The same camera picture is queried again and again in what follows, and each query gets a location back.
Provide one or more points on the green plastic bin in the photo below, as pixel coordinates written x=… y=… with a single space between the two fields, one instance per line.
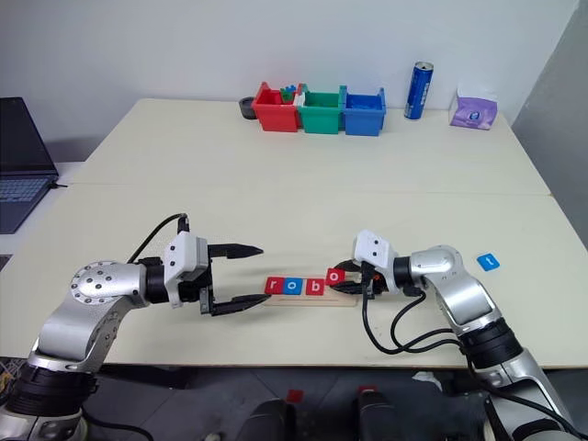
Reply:
x=320 y=120

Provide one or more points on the red letter tile o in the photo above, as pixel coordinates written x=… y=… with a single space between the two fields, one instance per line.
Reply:
x=335 y=275

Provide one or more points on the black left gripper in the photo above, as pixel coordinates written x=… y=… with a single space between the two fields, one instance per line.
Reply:
x=197 y=289

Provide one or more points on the blue plastic bin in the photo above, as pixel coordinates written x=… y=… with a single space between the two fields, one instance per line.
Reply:
x=363 y=121

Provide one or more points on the red square floor marker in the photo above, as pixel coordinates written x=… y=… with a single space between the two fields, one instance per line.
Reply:
x=295 y=395

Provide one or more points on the red letter tile b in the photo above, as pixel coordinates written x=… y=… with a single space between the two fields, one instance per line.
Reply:
x=315 y=286

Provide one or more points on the dark grey laptop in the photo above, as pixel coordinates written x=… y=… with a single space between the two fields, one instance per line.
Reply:
x=23 y=147

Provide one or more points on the purple tissue pack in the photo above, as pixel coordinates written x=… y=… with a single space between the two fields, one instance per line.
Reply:
x=473 y=115

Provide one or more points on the green toy brick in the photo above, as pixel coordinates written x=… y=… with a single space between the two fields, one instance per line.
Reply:
x=286 y=95

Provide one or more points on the blue letter tile t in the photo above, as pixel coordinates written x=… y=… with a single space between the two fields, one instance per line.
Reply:
x=488 y=262

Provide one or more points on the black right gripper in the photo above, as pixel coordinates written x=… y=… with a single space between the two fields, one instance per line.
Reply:
x=374 y=285

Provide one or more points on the dark rounded shape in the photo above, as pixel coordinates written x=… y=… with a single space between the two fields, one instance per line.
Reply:
x=271 y=422
x=379 y=418

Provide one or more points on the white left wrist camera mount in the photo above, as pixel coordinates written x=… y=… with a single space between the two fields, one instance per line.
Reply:
x=184 y=250

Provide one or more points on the wooden letter tray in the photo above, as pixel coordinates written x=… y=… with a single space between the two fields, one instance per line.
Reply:
x=340 y=301

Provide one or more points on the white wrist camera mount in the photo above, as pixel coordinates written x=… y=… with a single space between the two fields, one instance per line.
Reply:
x=184 y=250
x=374 y=243

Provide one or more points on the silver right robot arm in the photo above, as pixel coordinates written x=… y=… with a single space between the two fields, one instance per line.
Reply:
x=464 y=298

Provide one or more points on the white toy brick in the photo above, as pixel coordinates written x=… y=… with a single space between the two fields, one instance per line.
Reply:
x=299 y=101

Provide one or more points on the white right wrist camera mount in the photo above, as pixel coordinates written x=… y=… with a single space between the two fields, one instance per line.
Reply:
x=374 y=243

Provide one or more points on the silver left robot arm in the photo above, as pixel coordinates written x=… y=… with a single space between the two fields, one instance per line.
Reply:
x=92 y=294

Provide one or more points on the blue letter tile o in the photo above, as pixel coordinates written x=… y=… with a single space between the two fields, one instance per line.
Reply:
x=292 y=286

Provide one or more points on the red letter tile r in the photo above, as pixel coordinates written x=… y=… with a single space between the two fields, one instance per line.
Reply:
x=274 y=285

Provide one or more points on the blue drink can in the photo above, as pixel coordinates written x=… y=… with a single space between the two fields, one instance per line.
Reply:
x=418 y=92

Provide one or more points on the red plastic bin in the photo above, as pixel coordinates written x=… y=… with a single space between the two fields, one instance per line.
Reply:
x=278 y=117

